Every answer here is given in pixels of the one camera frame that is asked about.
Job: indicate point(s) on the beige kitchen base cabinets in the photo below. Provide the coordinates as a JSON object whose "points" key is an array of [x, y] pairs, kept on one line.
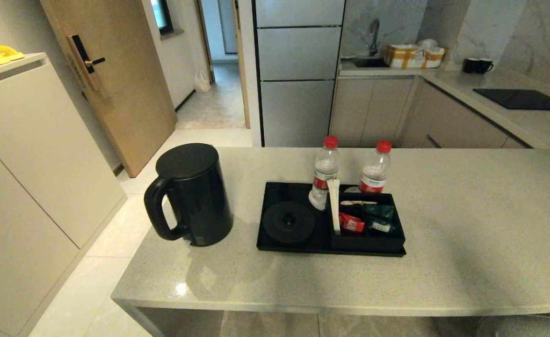
{"points": [[373, 112]]}

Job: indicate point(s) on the clear water bottle red cap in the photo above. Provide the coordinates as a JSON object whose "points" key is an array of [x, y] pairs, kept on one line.
{"points": [[374, 171], [325, 168]]}

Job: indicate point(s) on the dark framed window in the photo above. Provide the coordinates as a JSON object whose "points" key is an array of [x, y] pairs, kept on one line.
{"points": [[162, 16]]}

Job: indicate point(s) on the black mug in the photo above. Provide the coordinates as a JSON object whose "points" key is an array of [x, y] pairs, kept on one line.
{"points": [[483, 66], [469, 65]]}

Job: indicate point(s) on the dark kitchen sink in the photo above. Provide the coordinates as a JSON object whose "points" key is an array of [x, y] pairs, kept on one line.
{"points": [[371, 62]]}

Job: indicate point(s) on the red sachet packet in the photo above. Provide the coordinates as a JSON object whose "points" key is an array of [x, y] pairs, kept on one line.
{"points": [[352, 223]]}

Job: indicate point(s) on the white long paper sachet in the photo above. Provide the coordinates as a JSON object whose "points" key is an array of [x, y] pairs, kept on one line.
{"points": [[335, 206]]}

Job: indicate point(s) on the yellow white box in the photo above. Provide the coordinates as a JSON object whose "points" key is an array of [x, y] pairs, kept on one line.
{"points": [[408, 57]]}

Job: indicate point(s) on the white small packet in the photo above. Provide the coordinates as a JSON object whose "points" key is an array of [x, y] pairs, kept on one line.
{"points": [[357, 202]]}

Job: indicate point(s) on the black rectangular serving tray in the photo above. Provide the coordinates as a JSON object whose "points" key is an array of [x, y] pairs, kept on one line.
{"points": [[275, 192]]}

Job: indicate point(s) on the black electric kettle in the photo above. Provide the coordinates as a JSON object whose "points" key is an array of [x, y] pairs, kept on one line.
{"points": [[195, 196]]}

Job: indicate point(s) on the black round kettle base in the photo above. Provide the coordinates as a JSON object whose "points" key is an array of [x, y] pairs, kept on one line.
{"points": [[289, 222]]}

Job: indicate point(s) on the narrow wooden door leaf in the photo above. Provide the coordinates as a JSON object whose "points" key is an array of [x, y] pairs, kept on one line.
{"points": [[241, 65]]}

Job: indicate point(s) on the dark green tea packet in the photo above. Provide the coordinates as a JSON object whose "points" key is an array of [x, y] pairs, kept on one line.
{"points": [[379, 211], [380, 225]]}

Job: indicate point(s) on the white crumpled plastic bag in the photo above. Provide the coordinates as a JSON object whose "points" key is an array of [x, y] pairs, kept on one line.
{"points": [[428, 44]]}

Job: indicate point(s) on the silver refrigerator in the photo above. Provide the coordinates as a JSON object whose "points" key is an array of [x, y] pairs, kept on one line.
{"points": [[298, 93]]}

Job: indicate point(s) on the white round coaster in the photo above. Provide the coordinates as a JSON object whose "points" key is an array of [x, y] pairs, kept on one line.
{"points": [[352, 189]]}

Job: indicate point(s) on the light wooden door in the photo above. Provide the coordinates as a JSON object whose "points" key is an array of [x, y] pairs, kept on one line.
{"points": [[125, 93]]}

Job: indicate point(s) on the black induction cooktop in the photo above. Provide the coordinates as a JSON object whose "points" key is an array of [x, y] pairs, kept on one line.
{"points": [[523, 99]]}

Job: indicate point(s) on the black compartment organizer box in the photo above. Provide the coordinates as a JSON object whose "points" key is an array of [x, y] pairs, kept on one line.
{"points": [[368, 242]]}

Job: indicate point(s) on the chrome kitchen faucet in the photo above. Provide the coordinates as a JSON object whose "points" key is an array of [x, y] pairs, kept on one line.
{"points": [[374, 35]]}

